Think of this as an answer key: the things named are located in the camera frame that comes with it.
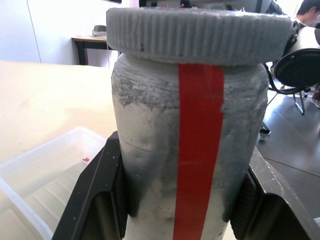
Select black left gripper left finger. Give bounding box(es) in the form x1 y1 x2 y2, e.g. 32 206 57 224
51 130 130 240

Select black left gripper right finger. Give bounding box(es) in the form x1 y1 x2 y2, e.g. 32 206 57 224
229 146 320 240

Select grey ribbed jar lid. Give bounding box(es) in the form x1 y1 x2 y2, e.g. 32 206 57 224
105 6 297 70

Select grey jar with red stripe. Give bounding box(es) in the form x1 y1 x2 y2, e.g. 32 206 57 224
110 53 270 240

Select clear plastic box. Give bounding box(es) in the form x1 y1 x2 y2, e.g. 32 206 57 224
0 126 109 240

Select grey object on desk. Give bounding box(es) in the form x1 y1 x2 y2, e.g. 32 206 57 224
92 24 108 37

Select dark desk with wooden top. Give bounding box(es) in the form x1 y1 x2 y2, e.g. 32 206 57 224
71 34 121 68

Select person with dark hair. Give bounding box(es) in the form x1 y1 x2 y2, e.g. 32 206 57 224
295 0 320 109

